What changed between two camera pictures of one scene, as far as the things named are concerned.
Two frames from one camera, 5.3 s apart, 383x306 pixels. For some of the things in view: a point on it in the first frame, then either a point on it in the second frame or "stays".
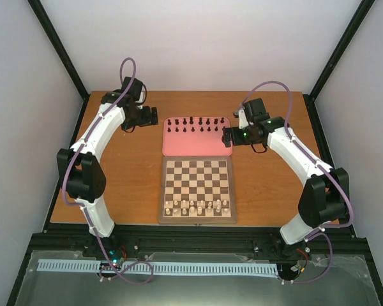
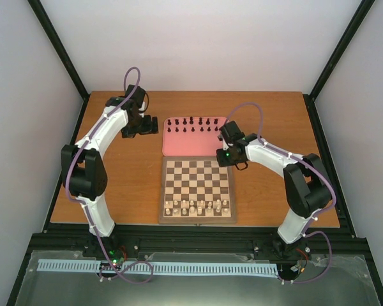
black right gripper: x=235 y=139 to x=223 y=162
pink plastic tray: x=195 y=136 stays
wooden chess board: x=197 y=190 stays
